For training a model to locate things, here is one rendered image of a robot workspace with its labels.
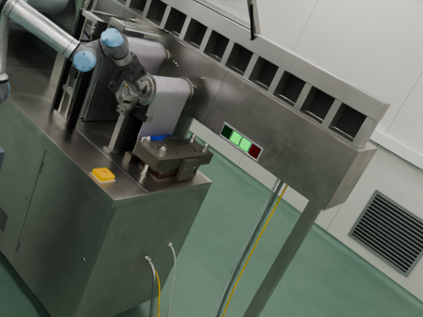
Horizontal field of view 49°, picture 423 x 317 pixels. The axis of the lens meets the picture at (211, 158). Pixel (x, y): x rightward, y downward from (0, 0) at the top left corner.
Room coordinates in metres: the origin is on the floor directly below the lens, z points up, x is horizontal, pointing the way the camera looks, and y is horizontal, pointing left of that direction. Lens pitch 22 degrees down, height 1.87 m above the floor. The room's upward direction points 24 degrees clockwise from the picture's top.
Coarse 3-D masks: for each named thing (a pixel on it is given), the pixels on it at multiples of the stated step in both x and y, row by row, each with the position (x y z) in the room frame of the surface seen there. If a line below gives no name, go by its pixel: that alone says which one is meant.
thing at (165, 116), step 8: (152, 104) 1.99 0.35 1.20; (160, 104) 2.03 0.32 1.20; (168, 104) 2.08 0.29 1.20; (152, 112) 2.01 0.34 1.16; (160, 112) 2.05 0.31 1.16; (168, 112) 2.10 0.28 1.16; (176, 112) 2.15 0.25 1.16; (152, 120) 2.03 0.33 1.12; (160, 120) 2.07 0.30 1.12; (168, 120) 2.12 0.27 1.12; (176, 120) 2.17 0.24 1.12; (144, 128) 2.00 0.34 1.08; (152, 128) 2.04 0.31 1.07; (160, 128) 2.09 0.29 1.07; (168, 128) 2.14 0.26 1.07
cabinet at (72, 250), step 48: (0, 144) 2.08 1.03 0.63; (0, 192) 2.02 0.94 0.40; (48, 192) 1.83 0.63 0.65; (192, 192) 2.04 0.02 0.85; (0, 240) 1.97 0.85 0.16; (48, 240) 1.78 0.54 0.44; (96, 240) 1.64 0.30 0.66; (144, 240) 1.86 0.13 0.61; (48, 288) 1.73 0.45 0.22; (96, 288) 1.68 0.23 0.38; (144, 288) 2.01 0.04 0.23
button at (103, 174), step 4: (100, 168) 1.75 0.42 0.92; (104, 168) 1.76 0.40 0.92; (92, 172) 1.72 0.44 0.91; (96, 172) 1.70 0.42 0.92; (100, 172) 1.71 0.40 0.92; (104, 172) 1.73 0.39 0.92; (108, 172) 1.74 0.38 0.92; (96, 176) 1.70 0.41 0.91; (100, 176) 1.69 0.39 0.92; (104, 176) 1.70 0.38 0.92; (108, 176) 1.71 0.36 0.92; (112, 176) 1.73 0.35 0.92; (100, 180) 1.69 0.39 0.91; (104, 180) 1.70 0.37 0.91; (108, 180) 1.72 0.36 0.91; (112, 180) 1.73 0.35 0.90
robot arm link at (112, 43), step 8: (104, 32) 1.76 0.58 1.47; (112, 32) 1.76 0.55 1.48; (104, 40) 1.73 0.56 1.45; (112, 40) 1.73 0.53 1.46; (120, 40) 1.77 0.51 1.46; (104, 48) 1.75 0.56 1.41; (112, 48) 1.75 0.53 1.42; (120, 48) 1.77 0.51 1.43; (112, 56) 1.79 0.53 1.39; (120, 56) 1.79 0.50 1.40
